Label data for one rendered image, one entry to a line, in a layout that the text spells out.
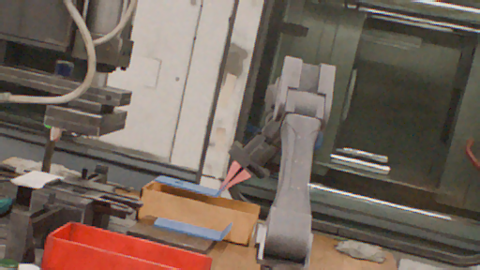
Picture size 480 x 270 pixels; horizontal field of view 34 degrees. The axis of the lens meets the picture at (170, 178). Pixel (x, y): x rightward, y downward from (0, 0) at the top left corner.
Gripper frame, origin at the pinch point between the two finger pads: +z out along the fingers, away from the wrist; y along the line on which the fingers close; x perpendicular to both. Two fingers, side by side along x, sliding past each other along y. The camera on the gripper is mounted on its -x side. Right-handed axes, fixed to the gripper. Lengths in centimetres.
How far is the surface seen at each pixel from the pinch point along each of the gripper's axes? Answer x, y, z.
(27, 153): -34, 44, 37
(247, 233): 5.8, -10.4, 2.3
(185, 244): 23.5, -2.2, 8.6
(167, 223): 12.5, 3.1, 11.2
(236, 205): -5.7, -5.0, 1.9
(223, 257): 18.5, -9.4, 6.4
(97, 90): 32.5, 28.3, -2.8
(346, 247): -10.6, -29.5, -7.8
